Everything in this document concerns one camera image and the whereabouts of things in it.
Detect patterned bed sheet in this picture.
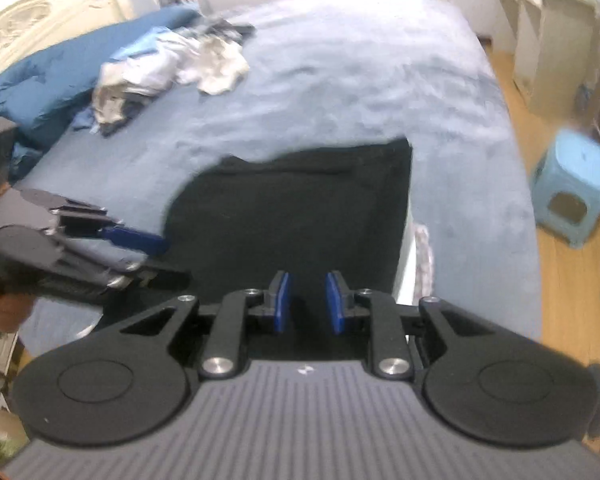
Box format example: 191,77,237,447
412,222,435,304

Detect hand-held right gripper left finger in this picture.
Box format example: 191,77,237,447
120,270,295,380

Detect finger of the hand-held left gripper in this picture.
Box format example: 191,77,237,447
107,259,193,292
55,199,170,257

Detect teal duvet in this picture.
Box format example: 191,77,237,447
0,2,206,186

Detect black t-shirt with white print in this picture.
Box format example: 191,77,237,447
162,137,414,307

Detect cream carved headboard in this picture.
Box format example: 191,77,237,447
0,0,131,81

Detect plaid garment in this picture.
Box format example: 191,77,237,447
192,16,257,48

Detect cream garment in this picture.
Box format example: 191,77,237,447
172,39,251,96

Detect dark grey garment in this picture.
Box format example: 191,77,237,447
97,100,152,139

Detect blue jeans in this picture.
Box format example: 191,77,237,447
70,107,101,134

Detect beige garment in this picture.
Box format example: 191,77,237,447
91,55,176,126

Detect pale shelf unit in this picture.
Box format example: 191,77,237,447
511,0,600,117

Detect light blue plastic stool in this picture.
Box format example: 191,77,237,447
529,129,600,249

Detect person's left hand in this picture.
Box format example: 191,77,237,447
0,274,34,334

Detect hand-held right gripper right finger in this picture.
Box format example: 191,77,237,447
326,270,496,380

